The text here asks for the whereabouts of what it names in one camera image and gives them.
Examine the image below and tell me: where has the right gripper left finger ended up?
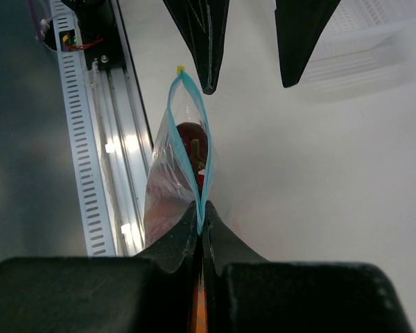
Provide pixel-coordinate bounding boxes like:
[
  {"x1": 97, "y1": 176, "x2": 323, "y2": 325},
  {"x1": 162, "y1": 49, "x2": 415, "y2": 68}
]
[{"x1": 0, "y1": 204, "x2": 198, "y2": 332}]

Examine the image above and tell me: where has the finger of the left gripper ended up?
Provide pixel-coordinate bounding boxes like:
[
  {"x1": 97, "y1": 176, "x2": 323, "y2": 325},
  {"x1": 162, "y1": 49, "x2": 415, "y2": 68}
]
[
  {"x1": 275, "y1": 0, "x2": 340, "y2": 87},
  {"x1": 164, "y1": 0, "x2": 229, "y2": 95}
]

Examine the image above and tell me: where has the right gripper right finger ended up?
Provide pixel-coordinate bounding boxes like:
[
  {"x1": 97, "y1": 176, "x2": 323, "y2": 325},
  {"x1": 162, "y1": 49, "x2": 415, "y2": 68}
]
[{"x1": 201, "y1": 203, "x2": 412, "y2": 332}]

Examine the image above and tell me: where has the dark red fake plum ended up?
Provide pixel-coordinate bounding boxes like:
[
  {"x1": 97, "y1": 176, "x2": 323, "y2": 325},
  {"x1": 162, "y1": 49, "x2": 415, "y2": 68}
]
[{"x1": 176, "y1": 122, "x2": 208, "y2": 169}]

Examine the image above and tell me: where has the clear zip top bag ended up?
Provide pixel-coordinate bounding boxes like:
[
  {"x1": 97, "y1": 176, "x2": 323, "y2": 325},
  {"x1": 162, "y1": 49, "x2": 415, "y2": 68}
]
[{"x1": 144, "y1": 65, "x2": 242, "y2": 333}]

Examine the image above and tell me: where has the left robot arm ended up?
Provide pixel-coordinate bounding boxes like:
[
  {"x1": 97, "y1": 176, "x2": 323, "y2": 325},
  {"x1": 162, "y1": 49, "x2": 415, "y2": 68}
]
[{"x1": 64, "y1": 0, "x2": 340, "y2": 95}]

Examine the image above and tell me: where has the white plastic basket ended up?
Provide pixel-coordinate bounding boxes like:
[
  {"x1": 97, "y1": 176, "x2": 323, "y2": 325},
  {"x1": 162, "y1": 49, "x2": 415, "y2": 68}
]
[{"x1": 300, "y1": 1, "x2": 416, "y2": 101}]

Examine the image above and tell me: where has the white slotted cable duct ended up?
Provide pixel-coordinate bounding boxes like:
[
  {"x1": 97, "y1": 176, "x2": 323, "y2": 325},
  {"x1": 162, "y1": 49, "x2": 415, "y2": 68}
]
[{"x1": 49, "y1": 0, "x2": 116, "y2": 257}]

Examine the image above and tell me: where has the aluminium rail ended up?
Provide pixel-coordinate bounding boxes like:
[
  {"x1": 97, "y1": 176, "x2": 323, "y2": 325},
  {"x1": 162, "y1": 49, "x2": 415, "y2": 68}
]
[{"x1": 87, "y1": 56, "x2": 152, "y2": 257}]

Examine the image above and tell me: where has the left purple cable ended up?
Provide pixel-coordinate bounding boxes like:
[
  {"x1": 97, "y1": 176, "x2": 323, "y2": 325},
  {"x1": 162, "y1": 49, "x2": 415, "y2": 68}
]
[{"x1": 26, "y1": 0, "x2": 51, "y2": 42}]

